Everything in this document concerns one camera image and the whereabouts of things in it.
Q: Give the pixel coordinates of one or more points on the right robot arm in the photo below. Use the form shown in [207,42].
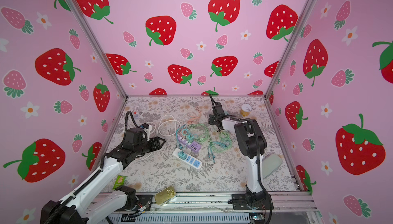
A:
[252,145]

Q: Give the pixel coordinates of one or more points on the yellow tin can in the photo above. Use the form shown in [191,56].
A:
[245,110]

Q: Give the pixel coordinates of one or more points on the pale green soap box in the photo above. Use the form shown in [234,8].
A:
[270,164]

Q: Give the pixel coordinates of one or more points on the purple power strip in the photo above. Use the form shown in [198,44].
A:
[193,146]

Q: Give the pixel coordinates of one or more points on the white blue power strip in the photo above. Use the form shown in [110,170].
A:
[190,160]

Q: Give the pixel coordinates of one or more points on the aluminium front rail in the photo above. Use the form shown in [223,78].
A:
[203,208]

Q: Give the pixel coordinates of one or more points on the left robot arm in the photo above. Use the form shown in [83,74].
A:
[76,207]

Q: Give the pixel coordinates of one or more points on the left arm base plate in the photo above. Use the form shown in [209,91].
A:
[144,200]

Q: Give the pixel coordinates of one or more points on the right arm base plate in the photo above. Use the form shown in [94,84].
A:
[246,201]

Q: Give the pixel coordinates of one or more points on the blue charger plug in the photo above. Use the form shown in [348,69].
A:
[182,155]

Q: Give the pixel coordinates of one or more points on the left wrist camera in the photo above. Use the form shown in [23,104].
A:
[146,131]

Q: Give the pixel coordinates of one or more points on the green snack packet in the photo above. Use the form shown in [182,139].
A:
[120,180]

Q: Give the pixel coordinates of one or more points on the gold sardine tin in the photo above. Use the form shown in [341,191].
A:
[165,195]

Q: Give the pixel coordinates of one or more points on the clear plastic small box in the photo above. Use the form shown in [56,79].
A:
[136,112]

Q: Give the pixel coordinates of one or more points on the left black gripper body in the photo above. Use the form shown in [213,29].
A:
[140,149]

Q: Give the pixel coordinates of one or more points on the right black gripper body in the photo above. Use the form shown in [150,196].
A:
[213,119]

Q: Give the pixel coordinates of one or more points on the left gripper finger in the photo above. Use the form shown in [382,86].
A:
[154,148]
[157,141]

